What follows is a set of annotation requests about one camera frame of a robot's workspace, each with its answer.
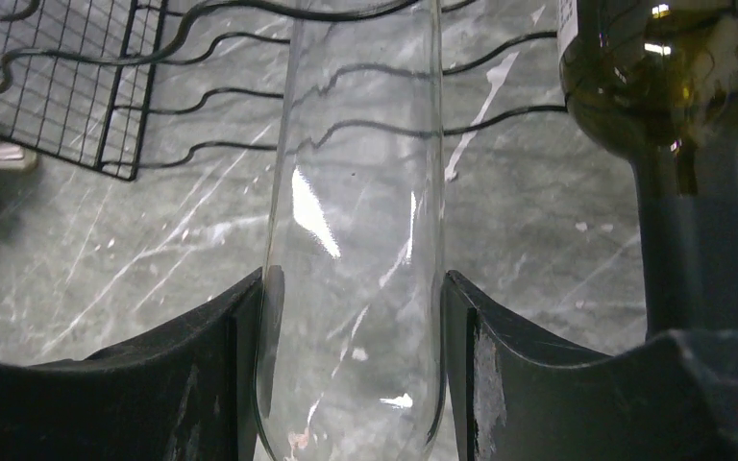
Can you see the clear glass bottle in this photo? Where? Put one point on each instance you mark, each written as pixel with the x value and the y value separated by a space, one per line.
pixel 349 355

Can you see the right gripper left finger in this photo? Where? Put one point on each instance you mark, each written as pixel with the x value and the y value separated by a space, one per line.
pixel 180 391

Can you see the dark green wine bottle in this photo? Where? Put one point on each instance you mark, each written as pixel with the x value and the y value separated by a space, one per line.
pixel 656 84

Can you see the black wire wine rack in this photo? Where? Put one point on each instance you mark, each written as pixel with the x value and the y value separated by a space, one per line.
pixel 80 80

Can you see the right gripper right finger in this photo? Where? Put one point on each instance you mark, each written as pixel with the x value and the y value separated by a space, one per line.
pixel 520 392

